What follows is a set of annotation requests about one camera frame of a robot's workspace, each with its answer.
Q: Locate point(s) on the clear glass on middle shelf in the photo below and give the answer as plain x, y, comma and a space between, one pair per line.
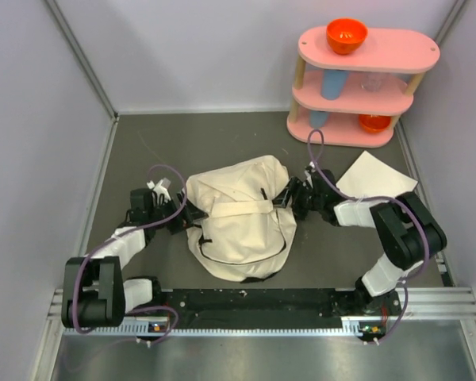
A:
373, 81

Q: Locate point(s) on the orange bowl on bottom shelf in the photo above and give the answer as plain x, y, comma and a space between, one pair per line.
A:
371, 123

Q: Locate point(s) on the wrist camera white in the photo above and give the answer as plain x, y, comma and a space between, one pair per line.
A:
311, 171
162, 187

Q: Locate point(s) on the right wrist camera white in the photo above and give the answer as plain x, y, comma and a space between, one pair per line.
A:
311, 171

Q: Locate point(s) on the white square notebook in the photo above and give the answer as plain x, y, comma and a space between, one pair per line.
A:
369, 177

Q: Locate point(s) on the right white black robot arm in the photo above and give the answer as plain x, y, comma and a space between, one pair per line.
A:
408, 232

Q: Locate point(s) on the blue cup on bottom shelf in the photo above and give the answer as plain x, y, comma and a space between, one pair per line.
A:
317, 119

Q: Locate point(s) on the orange bowl on top shelf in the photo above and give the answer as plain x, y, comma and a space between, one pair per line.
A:
345, 35

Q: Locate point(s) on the orange bowl on shelf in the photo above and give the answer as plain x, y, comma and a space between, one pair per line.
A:
371, 123
345, 35

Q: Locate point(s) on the blue cup on shelf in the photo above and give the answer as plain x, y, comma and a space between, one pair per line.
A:
317, 119
333, 81

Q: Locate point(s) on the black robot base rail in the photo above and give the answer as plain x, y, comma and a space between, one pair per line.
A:
310, 308

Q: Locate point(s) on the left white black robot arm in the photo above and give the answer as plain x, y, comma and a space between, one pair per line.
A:
94, 292

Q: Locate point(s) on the cream canvas student backpack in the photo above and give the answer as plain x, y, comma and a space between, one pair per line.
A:
244, 237

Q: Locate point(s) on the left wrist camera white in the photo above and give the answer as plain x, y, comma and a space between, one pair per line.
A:
162, 187

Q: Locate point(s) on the blue cup on middle shelf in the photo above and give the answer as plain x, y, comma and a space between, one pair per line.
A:
333, 81

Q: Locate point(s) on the pink three-tier shelf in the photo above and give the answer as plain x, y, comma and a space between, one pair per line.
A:
404, 55

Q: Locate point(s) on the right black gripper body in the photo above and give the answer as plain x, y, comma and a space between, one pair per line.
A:
305, 199

